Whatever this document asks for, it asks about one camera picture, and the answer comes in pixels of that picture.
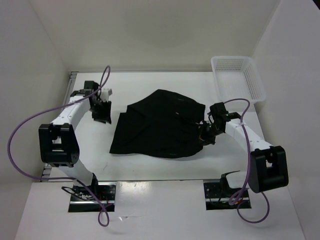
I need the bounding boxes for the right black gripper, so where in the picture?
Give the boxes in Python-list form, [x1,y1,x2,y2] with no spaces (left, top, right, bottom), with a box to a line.
[194,119,224,147]

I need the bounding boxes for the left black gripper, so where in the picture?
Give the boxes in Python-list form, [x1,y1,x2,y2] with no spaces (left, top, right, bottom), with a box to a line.
[88,99,112,125]

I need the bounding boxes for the black shorts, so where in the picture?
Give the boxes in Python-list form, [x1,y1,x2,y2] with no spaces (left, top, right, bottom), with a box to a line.
[109,89,206,159]

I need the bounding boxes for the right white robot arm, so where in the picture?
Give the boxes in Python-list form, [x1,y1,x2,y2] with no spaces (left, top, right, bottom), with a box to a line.
[199,102,289,193]

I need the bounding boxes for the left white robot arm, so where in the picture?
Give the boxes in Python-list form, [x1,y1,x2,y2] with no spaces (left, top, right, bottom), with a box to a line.
[38,81,113,200]

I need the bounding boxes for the white plastic basket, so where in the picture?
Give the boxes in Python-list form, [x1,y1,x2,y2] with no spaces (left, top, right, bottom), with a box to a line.
[210,56,266,104]

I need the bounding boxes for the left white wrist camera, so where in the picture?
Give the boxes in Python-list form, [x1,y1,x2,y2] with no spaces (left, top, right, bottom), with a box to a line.
[100,88,113,102]

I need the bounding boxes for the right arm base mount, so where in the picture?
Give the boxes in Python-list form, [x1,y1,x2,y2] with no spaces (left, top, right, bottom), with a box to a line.
[203,178,251,211]

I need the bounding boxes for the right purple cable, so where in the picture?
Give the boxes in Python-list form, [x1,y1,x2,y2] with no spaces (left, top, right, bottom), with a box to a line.
[222,98,272,224]

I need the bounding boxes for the aluminium table edge rail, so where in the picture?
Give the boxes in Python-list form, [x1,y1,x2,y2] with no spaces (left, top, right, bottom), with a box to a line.
[39,71,80,182]

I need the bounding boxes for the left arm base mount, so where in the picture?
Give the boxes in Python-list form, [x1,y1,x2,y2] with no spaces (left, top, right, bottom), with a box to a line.
[68,181,118,213]

